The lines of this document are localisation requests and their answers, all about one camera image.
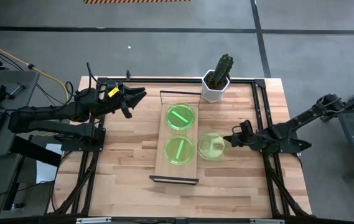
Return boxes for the grey desk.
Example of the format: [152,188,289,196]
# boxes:
[0,70,40,156]

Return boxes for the clear green glass plate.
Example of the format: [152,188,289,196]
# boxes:
[163,134,195,166]
[197,133,227,161]
[165,103,197,131]

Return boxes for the wooden tray with black ends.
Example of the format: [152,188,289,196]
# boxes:
[149,90,202,185]

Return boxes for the white hexagonal plant pot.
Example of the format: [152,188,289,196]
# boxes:
[201,69,231,104]

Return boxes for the white paper sheet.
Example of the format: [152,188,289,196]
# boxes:
[35,142,63,184]

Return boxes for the green cactus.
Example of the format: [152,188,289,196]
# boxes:
[210,54,235,88]

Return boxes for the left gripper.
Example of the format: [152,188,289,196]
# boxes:
[97,81,147,119]

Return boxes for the silver metal bracket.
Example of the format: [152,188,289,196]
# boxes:
[76,217,112,224]
[250,218,286,224]

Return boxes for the yellow cable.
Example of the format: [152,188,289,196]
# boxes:
[0,34,69,100]

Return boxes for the black aluminium table frame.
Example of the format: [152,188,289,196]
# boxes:
[44,76,313,224]

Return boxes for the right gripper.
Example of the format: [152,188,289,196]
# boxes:
[223,130,260,149]

